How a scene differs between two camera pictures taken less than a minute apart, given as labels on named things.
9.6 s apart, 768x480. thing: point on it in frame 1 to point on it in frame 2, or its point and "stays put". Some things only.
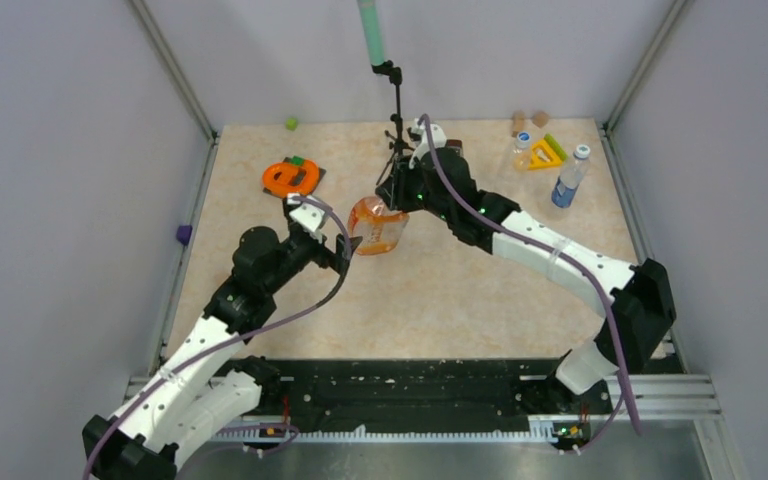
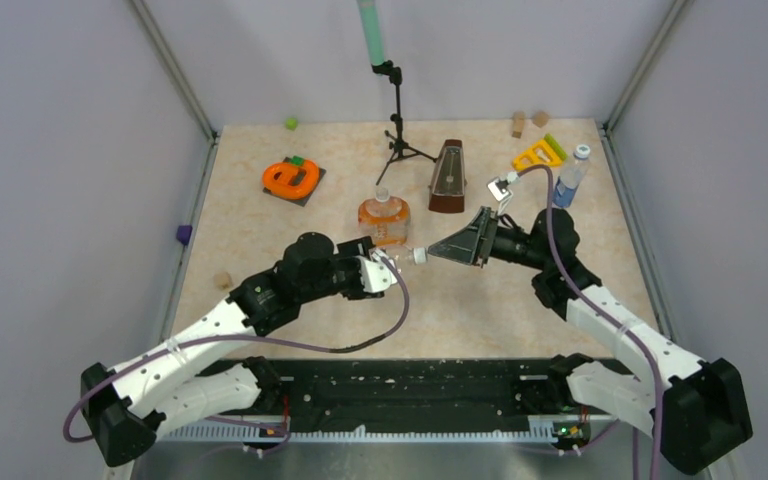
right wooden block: [540, 118] stays put
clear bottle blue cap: [522, 152] to [403, 256]
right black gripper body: [409, 190] to [487, 241]
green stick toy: [552, 141] stays put
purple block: [184, 233] stays put
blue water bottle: [571, 174] stays put
